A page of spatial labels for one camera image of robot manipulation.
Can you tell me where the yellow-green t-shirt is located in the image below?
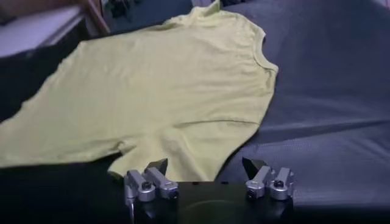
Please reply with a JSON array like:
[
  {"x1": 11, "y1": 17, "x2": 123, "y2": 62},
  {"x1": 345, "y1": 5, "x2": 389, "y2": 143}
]
[{"x1": 0, "y1": 0, "x2": 280, "y2": 183}]

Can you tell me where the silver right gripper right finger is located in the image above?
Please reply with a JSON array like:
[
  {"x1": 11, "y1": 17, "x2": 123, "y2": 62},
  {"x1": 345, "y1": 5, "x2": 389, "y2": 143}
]
[{"x1": 242, "y1": 157, "x2": 295, "y2": 201}]

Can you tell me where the wrinkled black table cloth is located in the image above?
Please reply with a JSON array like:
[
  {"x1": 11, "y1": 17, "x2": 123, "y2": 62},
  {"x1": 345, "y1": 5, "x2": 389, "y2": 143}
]
[{"x1": 0, "y1": 0, "x2": 390, "y2": 224}]

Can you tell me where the white table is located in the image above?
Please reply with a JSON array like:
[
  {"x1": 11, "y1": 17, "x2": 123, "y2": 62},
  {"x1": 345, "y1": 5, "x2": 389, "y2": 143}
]
[{"x1": 0, "y1": 4, "x2": 85, "y2": 58}]

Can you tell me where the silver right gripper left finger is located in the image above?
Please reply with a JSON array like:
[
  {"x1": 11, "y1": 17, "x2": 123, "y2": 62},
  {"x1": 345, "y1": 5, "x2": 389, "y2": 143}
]
[{"x1": 123, "y1": 158, "x2": 180, "y2": 224}]

